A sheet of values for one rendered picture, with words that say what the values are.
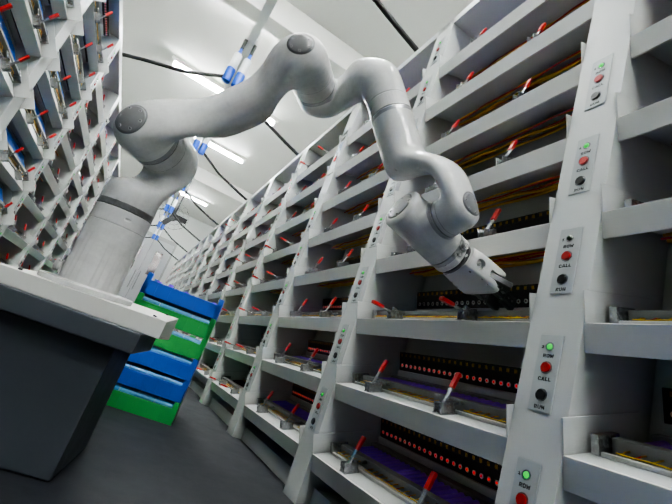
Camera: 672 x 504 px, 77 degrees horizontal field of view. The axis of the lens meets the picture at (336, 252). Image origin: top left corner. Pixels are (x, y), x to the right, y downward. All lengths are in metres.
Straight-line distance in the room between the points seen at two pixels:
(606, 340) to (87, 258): 0.94
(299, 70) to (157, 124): 0.32
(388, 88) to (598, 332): 0.60
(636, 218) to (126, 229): 0.94
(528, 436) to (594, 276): 0.27
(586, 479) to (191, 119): 0.95
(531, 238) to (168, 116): 0.79
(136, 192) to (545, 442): 0.89
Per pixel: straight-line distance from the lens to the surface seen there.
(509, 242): 0.94
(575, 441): 0.74
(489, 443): 0.81
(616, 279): 0.84
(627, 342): 0.73
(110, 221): 1.01
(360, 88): 1.00
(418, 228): 0.81
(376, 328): 1.19
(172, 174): 1.10
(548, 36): 1.31
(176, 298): 1.74
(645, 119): 0.92
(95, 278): 1.00
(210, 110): 1.03
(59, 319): 0.90
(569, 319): 0.77
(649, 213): 0.80
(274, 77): 0.99
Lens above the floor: 0.30
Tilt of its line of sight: 17 degrees up
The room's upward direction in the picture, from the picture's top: 20 degrees clockwise
